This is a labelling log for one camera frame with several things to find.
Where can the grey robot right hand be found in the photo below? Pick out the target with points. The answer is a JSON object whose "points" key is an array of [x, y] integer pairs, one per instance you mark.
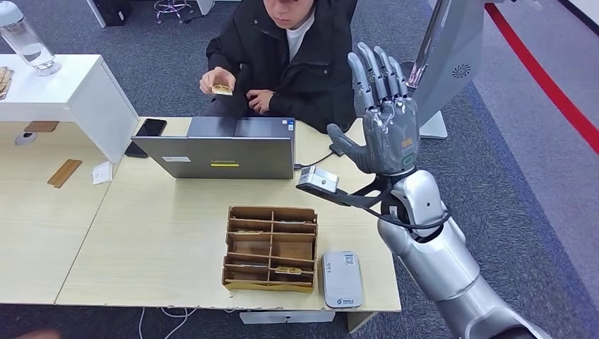
{"points": [[390, 135]]}

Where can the person's left hand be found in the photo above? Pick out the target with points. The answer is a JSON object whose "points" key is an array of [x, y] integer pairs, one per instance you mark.
{"points": [[259, 100]]}

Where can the person's right hand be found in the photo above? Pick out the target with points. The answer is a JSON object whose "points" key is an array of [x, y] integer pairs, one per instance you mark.
{"points": [[217, 78]]}

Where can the yellow patterned ID card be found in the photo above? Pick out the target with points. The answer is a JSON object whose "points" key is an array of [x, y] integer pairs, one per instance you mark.
{"points": [[222, 90]]}

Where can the yellow patterned key card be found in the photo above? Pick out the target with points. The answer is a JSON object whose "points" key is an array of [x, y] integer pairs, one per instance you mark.
{"points": [[288, 270]]}

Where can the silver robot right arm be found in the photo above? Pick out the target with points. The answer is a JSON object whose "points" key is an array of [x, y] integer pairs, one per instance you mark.
{"points": [[435, 262]]}

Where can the person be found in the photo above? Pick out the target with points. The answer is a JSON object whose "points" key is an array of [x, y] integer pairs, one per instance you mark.
{"points": [[309, 70]]}

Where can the pale card in organizer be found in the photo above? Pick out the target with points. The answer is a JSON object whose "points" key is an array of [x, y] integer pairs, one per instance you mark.
{"points": [[248, 232]]}

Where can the wooden card organizer box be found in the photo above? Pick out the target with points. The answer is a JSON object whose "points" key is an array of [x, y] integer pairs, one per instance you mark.
{"points": [[270, 249]]}

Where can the white card reader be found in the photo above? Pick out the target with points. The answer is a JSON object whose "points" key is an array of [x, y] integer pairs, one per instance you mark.
{"points": [[342, 280]]}

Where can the black external drive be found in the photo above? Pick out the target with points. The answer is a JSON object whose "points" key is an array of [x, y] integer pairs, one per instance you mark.
{"points": [[334, 150]]}

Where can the grey laptop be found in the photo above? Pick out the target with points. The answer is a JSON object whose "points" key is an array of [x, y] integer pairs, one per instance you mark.
{"points": [[224, 159]]}

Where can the white desk leg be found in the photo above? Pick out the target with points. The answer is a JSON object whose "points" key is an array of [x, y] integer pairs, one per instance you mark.
{"points": [[205, 4], [97, 12]]}

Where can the black smartphone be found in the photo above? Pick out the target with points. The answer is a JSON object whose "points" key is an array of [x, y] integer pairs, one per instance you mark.
{"points": [[150, 127]]}

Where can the chrome chair base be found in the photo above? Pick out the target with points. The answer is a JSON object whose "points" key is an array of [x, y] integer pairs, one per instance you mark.
{"points": [[173, 6]]}

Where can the silver kiosk stand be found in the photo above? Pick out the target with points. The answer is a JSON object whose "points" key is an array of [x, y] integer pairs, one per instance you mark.
{"points": [[449, 70]]}

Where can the black cabinet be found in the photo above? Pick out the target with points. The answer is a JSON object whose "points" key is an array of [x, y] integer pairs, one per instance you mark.
{"points": [[112, 11]]}

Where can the small white paper tag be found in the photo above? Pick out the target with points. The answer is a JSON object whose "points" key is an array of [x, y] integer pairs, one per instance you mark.
{"points": [[102, 172]]}

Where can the white desk shelf riser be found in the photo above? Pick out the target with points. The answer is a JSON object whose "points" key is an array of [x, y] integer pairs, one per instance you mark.
{"points": [[51, 88]]}

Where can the long wooden slat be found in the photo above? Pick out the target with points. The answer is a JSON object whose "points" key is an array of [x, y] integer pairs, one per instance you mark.
{"points": [[64, 173]]}

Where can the wooden desk side panel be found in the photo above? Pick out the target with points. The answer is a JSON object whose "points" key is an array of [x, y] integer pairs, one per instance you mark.
{"points": [[358, 320]]}

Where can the clear water bottle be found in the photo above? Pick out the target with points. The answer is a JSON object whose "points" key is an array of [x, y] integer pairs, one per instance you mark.
{"points": [[29, 46]]}

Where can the grey desk grommet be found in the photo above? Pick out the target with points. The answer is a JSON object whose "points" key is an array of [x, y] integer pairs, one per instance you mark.
{"points": [[25, 138]]}

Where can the white box under desk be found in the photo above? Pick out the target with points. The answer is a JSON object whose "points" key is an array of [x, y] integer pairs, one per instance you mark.
{"points": [[286, 317]]}

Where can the pinkish blurred object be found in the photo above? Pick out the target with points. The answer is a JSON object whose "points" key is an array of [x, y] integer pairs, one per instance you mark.
{"points": [[37, 334]]}

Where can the chrome stanchion post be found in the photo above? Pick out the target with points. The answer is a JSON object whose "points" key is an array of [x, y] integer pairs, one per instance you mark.
{"points": [[414, 77]]}

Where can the black camera bracket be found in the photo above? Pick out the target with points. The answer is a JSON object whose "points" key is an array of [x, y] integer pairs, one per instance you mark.
{"points": [[355, 199]]}

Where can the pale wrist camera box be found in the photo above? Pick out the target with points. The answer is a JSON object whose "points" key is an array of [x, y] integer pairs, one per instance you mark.
{"points": [[319, 178]]}

